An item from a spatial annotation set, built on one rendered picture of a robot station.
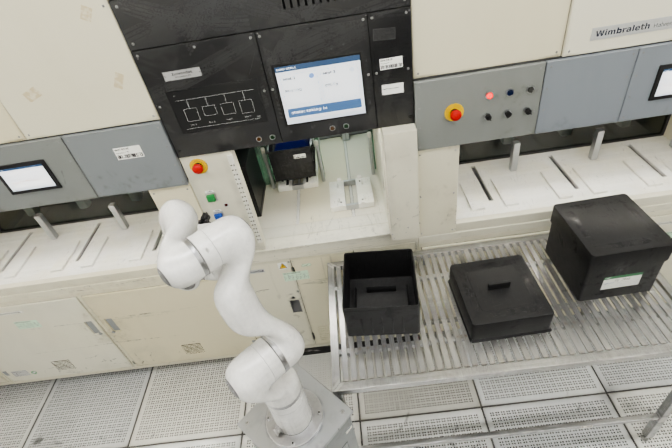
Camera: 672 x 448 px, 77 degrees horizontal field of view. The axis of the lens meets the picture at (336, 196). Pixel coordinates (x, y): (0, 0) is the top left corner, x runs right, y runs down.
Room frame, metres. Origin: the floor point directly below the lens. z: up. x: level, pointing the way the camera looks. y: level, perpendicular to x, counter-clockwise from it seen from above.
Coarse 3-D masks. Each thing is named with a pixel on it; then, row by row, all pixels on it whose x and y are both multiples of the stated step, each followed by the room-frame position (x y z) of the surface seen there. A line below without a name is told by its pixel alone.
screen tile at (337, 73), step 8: (320, 72) 1.34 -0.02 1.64; (328, 72) 1.34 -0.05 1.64; (336, 72) 1.34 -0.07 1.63; (344, 72) 1.33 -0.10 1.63; (352, 72) 1.33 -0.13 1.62; (328, 80) 1.34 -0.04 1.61; (352, 80) 1.33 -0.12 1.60; (328, 88) 1.34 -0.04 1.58; (336, 88) 1.34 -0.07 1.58; (344, 88) 1.33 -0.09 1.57; (352, 88) 1.33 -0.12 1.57; (328, 96) 1.34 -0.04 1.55; (336, 96) 1.34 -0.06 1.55; (344, 96) 1.33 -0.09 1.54
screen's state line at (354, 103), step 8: (320, 104) 1.34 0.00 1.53; (328, 104) 1.34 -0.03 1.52; (336, 104) 1.34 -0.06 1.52; (344, 104) 1.34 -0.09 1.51; (352, 104) 1.33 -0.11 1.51; (360, 104) 1.33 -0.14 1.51; (288, 112) 1.35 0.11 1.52; (296, 112) 1.35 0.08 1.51; (304, 112) 1.34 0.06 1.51; (312, 112) 1.34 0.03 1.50; (320, 112) 1.34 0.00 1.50
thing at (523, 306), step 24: (456, 264) 1.10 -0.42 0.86; (480, 264) 1.08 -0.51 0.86; (504, 264) 1.05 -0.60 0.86; (456, 288) 1.00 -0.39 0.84; (480, 288) 0.96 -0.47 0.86; (504, 288) 0.94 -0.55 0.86; (528, 288) 0.93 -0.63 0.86; (480, 312) 0.86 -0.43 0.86; (504, 312) 0.85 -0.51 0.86; (528, 312) 0.83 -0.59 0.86; (552, 312) 0.81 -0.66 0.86; (480, 336) 0.82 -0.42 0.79; (504, 336) 0.81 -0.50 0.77
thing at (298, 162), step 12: (312, 144) 1.78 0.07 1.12; (276, 156) 1.78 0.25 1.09; (288, 156) 1.77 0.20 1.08; (300, 156) 1.77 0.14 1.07; (312, 156) 1.78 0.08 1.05; (276, 168) 1.78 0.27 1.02; (288, 168) 1.77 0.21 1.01; (300, 168) 1.77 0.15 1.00; (312, 168) 1.77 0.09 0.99; (276, 180) 1.78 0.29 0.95; (288, 180) 1.81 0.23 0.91
